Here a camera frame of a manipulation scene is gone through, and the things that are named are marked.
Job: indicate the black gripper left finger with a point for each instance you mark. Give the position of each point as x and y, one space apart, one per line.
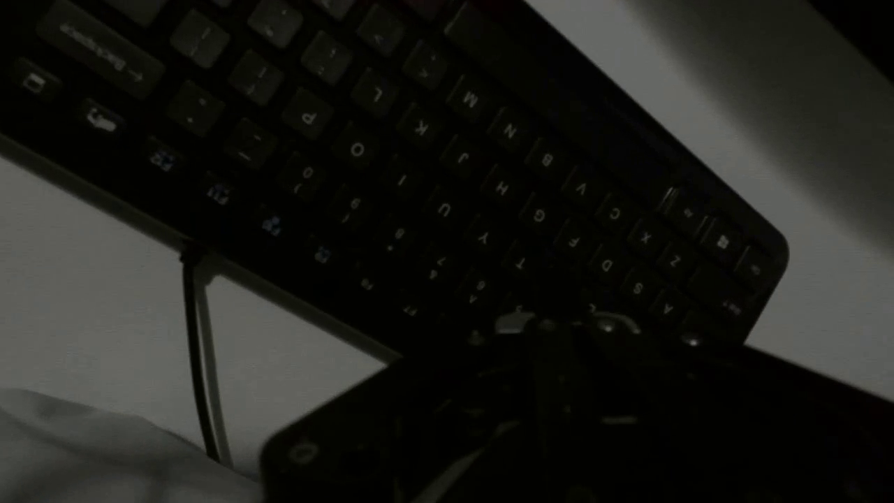
522 358

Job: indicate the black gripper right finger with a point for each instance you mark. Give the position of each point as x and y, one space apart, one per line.
606 365

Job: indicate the black computer keyboard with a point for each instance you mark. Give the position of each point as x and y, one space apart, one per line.
372 142

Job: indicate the white crumpled cloth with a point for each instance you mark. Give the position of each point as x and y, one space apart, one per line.
94 458

